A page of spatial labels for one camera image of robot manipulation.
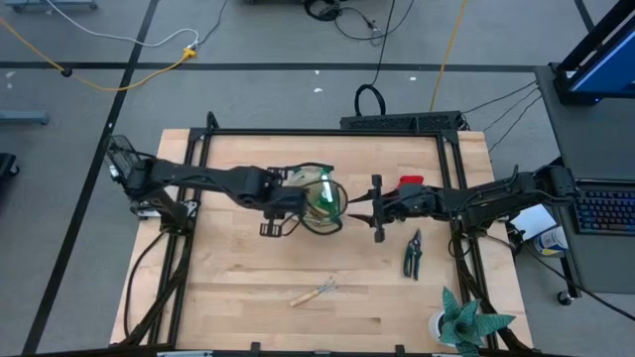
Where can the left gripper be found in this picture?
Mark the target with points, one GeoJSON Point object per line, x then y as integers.
{"type": "Point", "coordinates": [288, 203]}

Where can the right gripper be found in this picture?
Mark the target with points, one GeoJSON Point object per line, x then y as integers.
{"type": "Point", "coordinates": [407, 203]}

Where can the green clear spray bottle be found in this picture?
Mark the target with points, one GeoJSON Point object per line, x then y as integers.
{"type": "Point", "coordinates": [326, 196]}

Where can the green black pruning shears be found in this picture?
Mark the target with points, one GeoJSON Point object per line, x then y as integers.
{"type": "Point", "coordinates": [413, 258]}

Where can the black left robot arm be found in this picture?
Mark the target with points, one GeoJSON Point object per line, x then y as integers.
{"type": "Point", "coordinates": [198, 176]}

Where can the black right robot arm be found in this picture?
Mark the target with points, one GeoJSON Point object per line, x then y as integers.
{"type": "Point", "coordinates": [496, 198]}

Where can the black perforated electronics box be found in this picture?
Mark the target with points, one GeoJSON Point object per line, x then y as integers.
{"type": "Point", "coordinates": [397, 121]}

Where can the black table edge clip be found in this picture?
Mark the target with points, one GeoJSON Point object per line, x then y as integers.
{"type": "Point", "coordinates": [255, 347]}
{"type": "Point", "coordinates": [400, 349]}

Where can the green potted plant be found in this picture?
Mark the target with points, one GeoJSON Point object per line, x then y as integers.
{"type": "Point", "coordinates": [464, 324]}

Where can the white paper sheet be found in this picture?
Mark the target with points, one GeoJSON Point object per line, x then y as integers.
{"type": "Point", "coordinates": [533, 220]}

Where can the blue white canister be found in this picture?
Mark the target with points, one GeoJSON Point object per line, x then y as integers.
{"type": "Point", "coordinates": [550, 242]}

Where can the black desk caster wheel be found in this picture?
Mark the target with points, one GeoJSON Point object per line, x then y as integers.
{"type": "Point", "coordinates": [564, 297]}

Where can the grey side desk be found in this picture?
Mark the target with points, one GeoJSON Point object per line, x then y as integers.
{"type": "Point", "coordinates": [590, 139]}

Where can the backlit laptop keyboard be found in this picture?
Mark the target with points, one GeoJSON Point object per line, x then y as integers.
{"type": "Point", "coordinates": [607, 210]}

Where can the blue screen monitor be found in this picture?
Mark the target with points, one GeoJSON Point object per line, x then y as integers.
{"type": "Point", "coordinates": [605, 69]}

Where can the black floor puck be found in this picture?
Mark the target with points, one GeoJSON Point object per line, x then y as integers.
{"type": "Point", "coordinates": [66, 72]}

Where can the grey furniture base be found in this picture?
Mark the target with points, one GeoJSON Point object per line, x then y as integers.
{"type": "Point", "coordinates": [25, 117]}
{"type": "Point", "coordinates": [49, 5]}

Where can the black chair caster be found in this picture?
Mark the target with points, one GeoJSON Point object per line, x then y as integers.
{"type": "Point", "coordinates": [7, 166]}

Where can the black aluminium table frame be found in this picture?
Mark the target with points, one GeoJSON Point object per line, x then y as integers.
{"type": "Point", "coordinates": [322, 132]}

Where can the silver metal bracket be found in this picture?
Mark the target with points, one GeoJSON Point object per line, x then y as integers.
{"type": "Point", "coordinates": [183, 354]}

